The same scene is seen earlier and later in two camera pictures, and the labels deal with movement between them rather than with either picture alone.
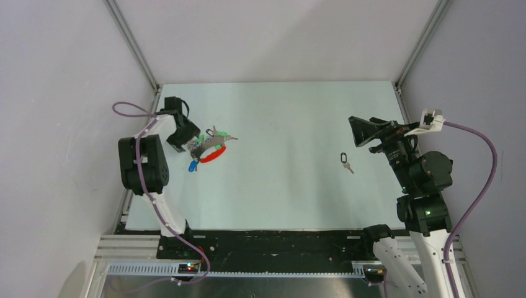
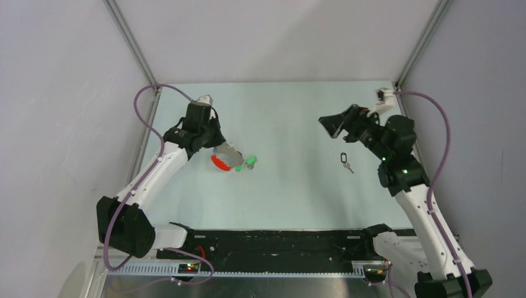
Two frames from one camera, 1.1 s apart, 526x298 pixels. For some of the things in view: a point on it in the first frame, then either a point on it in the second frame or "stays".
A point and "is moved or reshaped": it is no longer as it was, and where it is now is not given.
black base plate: x=194 y=247 stays
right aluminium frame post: x=440 y=9 stays
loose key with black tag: x=343 y=160 stays
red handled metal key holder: x=205 y=148 is moved or reshaped
